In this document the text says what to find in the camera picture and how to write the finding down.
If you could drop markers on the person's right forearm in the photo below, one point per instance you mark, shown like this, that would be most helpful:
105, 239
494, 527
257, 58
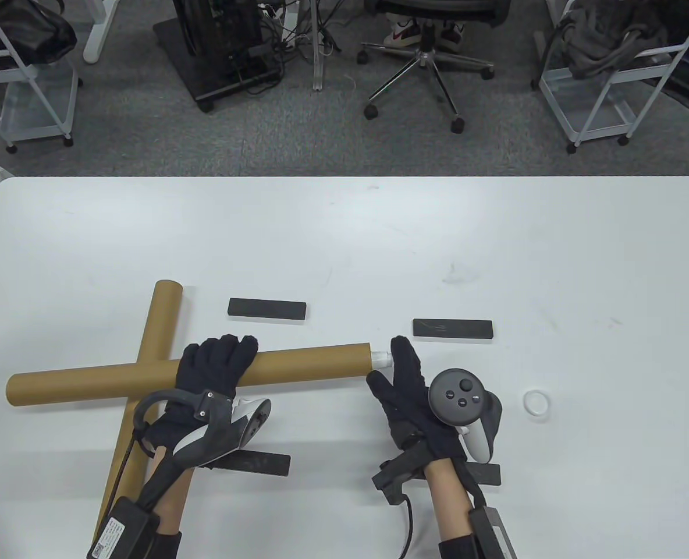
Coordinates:
449, 506

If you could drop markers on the black office chair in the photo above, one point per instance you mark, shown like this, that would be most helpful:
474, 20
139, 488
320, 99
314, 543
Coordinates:
423, 55

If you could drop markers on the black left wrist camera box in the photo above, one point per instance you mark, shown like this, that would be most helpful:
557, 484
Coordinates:
123, 530

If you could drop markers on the brown cardboard mailing tube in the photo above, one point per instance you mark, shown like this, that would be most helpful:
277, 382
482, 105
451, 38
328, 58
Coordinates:
88, 384
164, 320

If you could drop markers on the person's right hand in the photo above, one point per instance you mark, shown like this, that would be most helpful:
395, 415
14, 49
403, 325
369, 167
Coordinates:
408, 396

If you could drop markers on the black rectangular weight bar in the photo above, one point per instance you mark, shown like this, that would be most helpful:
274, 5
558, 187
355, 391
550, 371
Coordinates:
487, 474
453, 329
267, 309
257, 464

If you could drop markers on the black bag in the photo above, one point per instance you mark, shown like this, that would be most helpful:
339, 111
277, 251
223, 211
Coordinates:
18, 35

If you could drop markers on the grey hand controller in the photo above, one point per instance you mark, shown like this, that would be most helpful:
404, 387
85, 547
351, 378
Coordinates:
216, 437
458, 396

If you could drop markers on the person's left hand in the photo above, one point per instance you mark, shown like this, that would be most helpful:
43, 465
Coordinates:
216, 367

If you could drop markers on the white cartoon figures poster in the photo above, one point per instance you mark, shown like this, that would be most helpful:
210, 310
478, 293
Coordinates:
379, 360

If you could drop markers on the white wheeled cart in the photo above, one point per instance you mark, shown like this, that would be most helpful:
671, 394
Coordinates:
589, 110
36, 110

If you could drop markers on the white desk leg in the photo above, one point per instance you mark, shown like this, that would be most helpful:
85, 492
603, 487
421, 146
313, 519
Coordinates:
97, 41
319, 70

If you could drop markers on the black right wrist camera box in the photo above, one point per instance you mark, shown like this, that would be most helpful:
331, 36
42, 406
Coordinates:
493, 535

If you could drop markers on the black wheeled equipment stand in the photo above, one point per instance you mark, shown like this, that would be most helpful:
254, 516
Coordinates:
205, 64

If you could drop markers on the grey backpack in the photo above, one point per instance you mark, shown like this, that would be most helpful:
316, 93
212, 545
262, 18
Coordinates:
606, 35

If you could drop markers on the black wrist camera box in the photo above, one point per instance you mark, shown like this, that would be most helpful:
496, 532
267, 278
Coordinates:
123, 530
493, 535

